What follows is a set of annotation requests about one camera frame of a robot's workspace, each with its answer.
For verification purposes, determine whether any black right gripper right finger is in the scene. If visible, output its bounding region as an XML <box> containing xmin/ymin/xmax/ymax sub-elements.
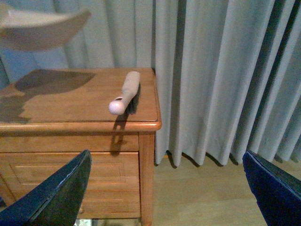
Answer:
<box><xmin>243</xmin><ymin>151</ymin><xmax>301</xmax><ymax>226</ymax></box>

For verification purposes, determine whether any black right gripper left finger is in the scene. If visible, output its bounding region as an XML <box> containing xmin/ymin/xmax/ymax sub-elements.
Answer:
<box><xmin>0</xmin><ymin>150</ymin><xmax>91</xmax><ymax>226</ymax></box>

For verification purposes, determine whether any beige hand brush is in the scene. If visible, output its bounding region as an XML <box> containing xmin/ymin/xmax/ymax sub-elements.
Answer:
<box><xmin>109</xmin><ymin>71</ymin><xmax>141</xmax><ymax>115</ymax></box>

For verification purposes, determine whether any beige plastic dustpan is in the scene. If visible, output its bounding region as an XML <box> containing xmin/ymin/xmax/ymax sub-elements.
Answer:
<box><xmin>0</xmin><ymin>3</ymin><xmax>91</xmax><ymax>51</ymax></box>

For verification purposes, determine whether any wooden nightstand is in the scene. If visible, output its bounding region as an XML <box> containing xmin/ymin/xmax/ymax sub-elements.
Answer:
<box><xmin>0</xmin><ymin>68</ymin><xmax>162</xmax><ymax>226</ymax></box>

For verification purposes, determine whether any light grey curtain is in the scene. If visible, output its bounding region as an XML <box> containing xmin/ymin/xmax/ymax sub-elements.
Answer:
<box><xmin>0</xmin><ymin>0</ymin><xmax>301</xmax><ymax>166</ymax></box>

